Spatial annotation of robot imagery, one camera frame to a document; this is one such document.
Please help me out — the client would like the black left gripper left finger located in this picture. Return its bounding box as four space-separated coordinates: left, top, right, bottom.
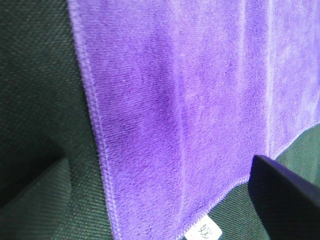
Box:
0 157 72 240

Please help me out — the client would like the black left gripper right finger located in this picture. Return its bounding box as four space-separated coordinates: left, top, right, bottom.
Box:
248 155 320 240

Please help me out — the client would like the purple microfiber towel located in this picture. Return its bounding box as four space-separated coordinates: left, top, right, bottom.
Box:
68 0 320 240

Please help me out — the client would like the black fabric table mat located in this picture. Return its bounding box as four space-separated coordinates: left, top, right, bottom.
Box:
0 0 320 240

